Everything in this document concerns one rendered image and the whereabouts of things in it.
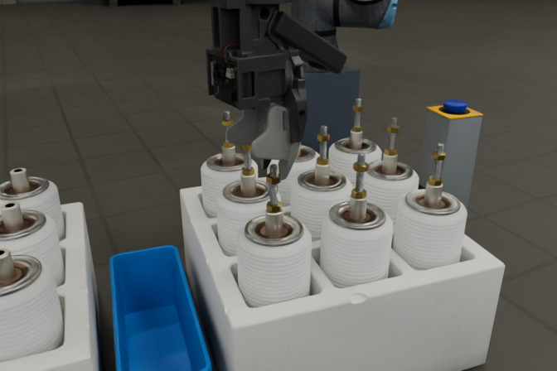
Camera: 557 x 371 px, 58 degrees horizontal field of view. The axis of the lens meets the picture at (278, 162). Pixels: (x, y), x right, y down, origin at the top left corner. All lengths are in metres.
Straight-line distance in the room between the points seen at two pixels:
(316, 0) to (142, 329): 0.82
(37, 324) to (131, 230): 0.59
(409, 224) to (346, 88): 0.65
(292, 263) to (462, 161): 0.46
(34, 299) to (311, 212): 0.38
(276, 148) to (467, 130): 0.47
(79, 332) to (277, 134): 0.32
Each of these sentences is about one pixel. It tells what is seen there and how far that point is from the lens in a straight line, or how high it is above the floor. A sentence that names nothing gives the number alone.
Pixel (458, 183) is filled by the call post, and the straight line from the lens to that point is 0.99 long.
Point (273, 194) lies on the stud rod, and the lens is 0.62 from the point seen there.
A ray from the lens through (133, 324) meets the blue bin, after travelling 0.92.
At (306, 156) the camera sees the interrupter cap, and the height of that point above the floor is 0.25.
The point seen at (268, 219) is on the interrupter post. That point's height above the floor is 0.27.
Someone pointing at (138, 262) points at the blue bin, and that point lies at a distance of 0.89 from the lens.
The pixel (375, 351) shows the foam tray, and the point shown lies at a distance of 0.73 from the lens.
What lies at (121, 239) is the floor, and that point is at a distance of 1.16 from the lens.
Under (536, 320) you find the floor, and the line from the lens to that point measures 1.00.
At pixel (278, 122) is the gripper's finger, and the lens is 0.55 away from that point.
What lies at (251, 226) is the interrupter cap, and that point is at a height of 0.25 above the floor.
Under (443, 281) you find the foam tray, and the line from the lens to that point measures 0.72.
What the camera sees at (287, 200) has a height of 0.18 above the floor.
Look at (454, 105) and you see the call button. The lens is 0.94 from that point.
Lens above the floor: 0.58
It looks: 23 degrees down
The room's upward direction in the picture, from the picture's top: straight up
